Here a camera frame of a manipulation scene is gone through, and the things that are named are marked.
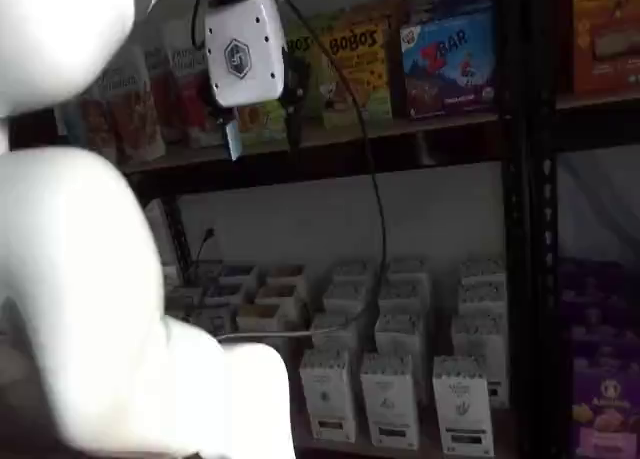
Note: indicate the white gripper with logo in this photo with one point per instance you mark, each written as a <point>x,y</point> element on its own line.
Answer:
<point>245,54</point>

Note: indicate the white box green strip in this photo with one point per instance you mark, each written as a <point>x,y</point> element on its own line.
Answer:
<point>482,271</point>
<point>487,339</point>
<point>482,299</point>
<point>462,409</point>

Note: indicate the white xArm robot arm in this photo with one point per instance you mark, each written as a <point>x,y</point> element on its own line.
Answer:
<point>75,279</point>

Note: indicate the green Bobo's apple pie box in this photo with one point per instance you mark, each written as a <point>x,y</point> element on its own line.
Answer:
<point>316,79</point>

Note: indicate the black metal shelf rack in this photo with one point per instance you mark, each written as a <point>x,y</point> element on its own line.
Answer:
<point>350,151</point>
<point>545,129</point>

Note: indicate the yellow Bobo's peanut butter box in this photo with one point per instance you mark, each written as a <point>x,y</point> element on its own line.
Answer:
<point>360,69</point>

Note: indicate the blue oatmeal box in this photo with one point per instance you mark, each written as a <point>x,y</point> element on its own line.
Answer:
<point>226,295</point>
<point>238,274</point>

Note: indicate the Purely Elizabeth yellow label box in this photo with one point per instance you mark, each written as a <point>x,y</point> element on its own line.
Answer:
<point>285,275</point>
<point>276,295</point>

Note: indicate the white box yellow strip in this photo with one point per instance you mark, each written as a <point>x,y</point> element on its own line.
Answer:
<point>334,333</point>
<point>352,273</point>
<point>327,399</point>
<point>346,299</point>

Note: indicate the blue Z Bar box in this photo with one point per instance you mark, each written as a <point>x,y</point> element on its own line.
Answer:
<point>450,54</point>

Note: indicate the white box pink strip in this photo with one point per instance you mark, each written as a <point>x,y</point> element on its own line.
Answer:
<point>405,294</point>
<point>400,331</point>
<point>389,404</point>
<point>406,268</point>

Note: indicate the orange snack box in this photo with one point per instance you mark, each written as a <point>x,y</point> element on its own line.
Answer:
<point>607,39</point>

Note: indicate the purple snack box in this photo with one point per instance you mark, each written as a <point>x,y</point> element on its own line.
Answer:
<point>600,309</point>

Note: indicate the purple box with orange picture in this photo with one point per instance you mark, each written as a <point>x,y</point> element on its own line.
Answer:
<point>607,409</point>

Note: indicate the red label granola bag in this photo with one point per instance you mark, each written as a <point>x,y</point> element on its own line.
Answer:
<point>192,104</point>

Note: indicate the brown granola bag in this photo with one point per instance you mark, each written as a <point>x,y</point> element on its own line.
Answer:
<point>165,89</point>
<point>97,129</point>

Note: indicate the orange label granola bag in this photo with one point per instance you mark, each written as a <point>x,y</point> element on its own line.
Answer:
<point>135,109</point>

